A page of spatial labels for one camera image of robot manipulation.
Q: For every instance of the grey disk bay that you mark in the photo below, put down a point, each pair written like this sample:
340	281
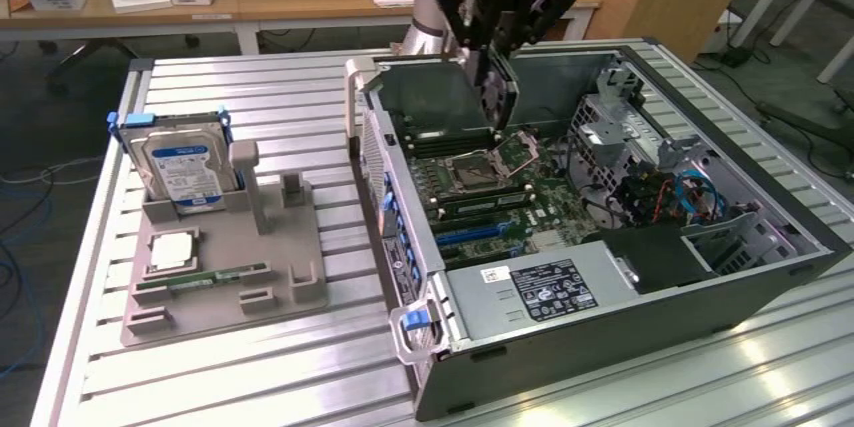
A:
734	242

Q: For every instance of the silver CPU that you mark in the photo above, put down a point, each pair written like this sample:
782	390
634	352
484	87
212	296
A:
169	252

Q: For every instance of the grey power supply with label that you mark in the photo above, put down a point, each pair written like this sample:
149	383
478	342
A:
487	307

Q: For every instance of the grey parts rack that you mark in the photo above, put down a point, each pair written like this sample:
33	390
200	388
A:
220	317

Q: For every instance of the blue expansion slot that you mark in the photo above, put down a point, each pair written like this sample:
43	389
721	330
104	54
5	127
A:
470	234

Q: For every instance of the metal drive cage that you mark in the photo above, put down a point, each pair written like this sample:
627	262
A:
607	147

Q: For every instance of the green motherboard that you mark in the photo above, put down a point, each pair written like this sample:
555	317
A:
554	207

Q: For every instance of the black graphics card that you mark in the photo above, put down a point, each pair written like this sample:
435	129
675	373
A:
496	92

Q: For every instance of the black open PC case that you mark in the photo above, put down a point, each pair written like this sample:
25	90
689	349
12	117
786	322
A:
600	347

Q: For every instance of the green RAM stick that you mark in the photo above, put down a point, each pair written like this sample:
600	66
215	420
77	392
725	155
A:
214	278

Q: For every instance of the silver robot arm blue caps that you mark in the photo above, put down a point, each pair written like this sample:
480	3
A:
423	32

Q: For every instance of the black chair base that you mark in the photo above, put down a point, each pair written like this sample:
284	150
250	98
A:
80	62

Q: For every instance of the hard disk in blue caddy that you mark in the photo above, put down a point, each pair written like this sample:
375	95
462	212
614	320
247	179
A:
180	167

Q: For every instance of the wooden desk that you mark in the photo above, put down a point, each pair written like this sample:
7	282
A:
133	19

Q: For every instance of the CPU socket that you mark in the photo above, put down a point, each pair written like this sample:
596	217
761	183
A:
475	172

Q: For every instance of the metal socket cover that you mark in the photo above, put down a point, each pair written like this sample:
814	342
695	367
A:
516	152

